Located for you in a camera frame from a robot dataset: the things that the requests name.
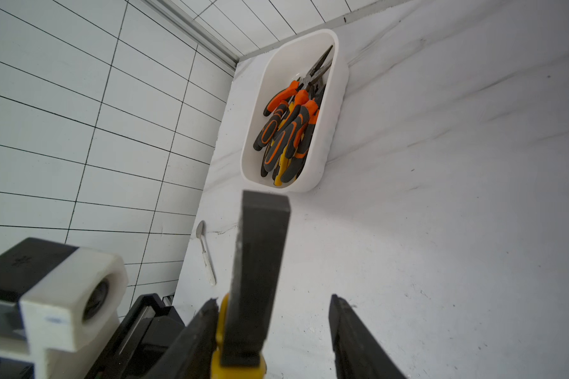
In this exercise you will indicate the yellow combination pliers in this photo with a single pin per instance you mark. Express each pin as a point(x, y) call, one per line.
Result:
point(244, 318)

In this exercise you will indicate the white plastic storage box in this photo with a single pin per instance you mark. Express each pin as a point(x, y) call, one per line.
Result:
point(291, 61)

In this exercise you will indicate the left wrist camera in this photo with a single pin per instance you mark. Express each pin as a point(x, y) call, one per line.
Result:
point(58, 308)

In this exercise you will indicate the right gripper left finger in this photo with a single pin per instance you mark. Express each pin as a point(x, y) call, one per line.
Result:
point(189, 356)

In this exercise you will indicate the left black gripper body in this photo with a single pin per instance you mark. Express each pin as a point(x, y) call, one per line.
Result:
point(145, 334)

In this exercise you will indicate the orange pliers in box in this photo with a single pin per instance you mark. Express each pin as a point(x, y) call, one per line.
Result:
point(292, 115)

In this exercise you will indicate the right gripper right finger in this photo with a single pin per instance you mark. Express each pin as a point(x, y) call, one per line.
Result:
point(357, 352)

